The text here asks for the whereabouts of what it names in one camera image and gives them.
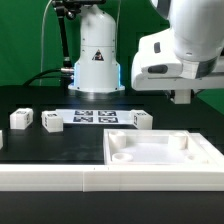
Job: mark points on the white square tabletop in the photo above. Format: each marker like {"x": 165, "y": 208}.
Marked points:
{"x": 158, "y": 147}

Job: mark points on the fiducial tag sheet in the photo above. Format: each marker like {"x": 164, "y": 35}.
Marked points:
{"x": 98, "y": 117}

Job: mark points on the white U-shaped obstacle fence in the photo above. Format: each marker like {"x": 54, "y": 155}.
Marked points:
{"x": 119, "y": 177}

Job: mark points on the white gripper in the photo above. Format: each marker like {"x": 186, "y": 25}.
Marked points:
{"x": 165, "y": 61}

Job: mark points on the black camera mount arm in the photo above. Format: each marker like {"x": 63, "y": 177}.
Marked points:
{"x": 68, "y": 9}

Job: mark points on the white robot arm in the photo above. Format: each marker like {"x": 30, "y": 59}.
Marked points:
{"x": 98, "y": 72}

